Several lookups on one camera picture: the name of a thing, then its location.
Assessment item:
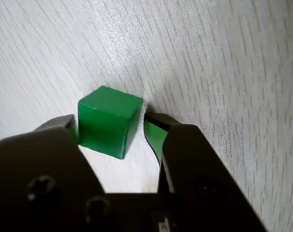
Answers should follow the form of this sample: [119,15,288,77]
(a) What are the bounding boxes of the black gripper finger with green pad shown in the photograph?
[143,112,268,232]
[0,114,106,232]

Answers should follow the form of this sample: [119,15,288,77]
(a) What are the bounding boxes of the green cube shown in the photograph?
[77,85,144,160]

